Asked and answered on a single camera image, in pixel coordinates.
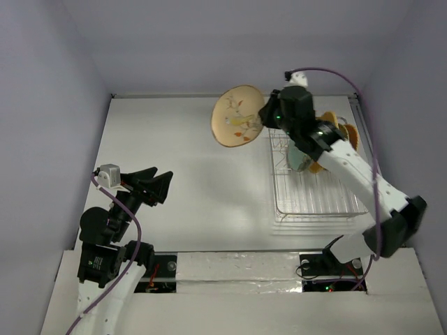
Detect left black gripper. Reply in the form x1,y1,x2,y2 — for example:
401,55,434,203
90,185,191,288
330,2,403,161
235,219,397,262
111,165,173,239

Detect beige bird pattern plate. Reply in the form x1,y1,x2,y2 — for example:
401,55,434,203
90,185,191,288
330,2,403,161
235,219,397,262
210,85,265,148

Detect green flower plate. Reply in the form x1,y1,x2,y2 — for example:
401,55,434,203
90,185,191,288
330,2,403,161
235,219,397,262
286,140,313,172

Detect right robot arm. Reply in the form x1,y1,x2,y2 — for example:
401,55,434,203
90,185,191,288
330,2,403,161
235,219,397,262
258,86,427,274

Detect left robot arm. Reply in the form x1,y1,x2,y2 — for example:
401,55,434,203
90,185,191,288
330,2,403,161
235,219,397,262
67,164,174,334

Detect middle yellow plate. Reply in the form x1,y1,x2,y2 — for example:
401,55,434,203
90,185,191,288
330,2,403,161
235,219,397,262
338,123,350,140

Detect yellow plate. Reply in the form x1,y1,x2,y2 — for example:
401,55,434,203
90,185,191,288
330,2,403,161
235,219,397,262
309,111,339,174
338,123,350,140

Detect front yellow plate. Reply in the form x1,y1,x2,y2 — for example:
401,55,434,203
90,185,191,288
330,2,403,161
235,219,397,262
309,111,339,174

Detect rear orange plate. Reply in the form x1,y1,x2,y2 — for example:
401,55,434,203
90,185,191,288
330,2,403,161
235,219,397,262
345,124,360,151

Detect white foam block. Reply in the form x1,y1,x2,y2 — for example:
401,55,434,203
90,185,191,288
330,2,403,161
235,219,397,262
175,252,302,294

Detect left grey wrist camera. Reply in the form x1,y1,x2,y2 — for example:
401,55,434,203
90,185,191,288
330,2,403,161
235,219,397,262
97,164,124,191

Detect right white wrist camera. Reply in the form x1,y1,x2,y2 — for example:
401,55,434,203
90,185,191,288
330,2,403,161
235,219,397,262
284,70,309,88

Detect wire dish rack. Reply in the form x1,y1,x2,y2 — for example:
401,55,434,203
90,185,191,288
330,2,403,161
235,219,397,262
268,130,368,221

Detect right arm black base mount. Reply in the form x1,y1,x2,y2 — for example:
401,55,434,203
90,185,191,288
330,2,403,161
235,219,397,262
295,245,364,280

